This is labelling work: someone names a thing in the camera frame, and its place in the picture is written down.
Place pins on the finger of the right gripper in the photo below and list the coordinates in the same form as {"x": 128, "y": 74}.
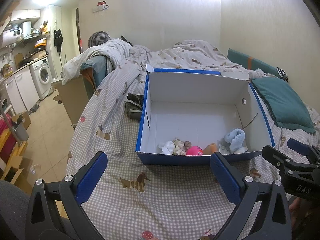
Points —
{"x": 311, "y": 152}
{"x": 279, "y": 160}

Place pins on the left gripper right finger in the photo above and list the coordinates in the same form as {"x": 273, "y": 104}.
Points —
{"x": 273, "y": 218}

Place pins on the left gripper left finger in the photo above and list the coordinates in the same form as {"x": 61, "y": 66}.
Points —
{"x": 55, "y": 211}

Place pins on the light blue fluffy sock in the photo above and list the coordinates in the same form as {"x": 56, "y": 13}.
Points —
{"x": 235, "y": 139}

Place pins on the orange tan cloth roll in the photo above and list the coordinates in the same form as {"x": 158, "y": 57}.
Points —
{"x": 210, "y": 149}

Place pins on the pink plush toy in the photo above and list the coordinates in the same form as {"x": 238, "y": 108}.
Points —
{"x": 194, "y": 151}

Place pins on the beige lace scrunchie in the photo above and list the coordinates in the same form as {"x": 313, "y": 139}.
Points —
{"x": 187, "y": 144}

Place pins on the clear plastic packet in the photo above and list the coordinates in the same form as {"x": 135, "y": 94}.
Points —
{"x": 224, "y": 149}

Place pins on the cream white scrunchie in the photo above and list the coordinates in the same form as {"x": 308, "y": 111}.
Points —
{"x": 179, "y": 150}

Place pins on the right hand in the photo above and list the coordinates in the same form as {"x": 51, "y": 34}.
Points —
{"x": 299, "y": 208}

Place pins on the teal pillow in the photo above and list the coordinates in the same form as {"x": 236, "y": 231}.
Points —
{"x": 286, "y": 108}

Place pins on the cardboard boxes on floor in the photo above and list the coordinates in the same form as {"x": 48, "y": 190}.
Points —
{"x": 13, "y": 171}

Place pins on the cardboard bedside box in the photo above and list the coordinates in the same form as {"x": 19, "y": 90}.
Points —
{"x": 73, "y": 96}

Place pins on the blue white cardboard box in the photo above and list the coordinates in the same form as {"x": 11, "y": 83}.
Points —
{"x": 199, "y": 106}

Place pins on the dark olive garment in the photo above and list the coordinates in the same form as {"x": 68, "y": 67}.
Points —
{"x": 134, "y": 106}

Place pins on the teal headboard cushion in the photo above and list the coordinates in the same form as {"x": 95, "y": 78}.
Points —
{"x": 249, "y": 62}

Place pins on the white kitchen cabinets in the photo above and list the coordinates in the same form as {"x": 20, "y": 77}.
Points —
{"x": 21, "y": 91}

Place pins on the teal orange folded blanket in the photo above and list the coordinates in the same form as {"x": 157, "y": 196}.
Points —
{"x": 93, "y": 71}

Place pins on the white washing machine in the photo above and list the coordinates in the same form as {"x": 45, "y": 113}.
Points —
{"x": 42, "y": 78}

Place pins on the crumpled dog print duvet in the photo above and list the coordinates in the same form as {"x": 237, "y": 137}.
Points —
{"x": 187, "y": 54}

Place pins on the black hanging garment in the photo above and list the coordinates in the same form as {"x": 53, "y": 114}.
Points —
{"x": 58, "y": 40}

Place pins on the grey striped plush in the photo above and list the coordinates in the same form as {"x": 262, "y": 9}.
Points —
{"x": 98, "y": 38}

